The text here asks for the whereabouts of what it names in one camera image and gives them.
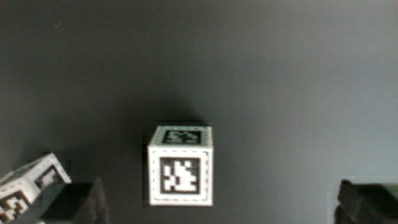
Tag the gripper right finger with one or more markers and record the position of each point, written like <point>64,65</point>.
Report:
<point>368,203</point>

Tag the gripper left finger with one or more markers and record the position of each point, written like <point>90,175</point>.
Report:
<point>71,204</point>

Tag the white tagged leg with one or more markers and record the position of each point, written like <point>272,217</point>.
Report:
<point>179,166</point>

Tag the white tagged leg cube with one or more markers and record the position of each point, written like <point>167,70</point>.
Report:
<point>23,184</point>

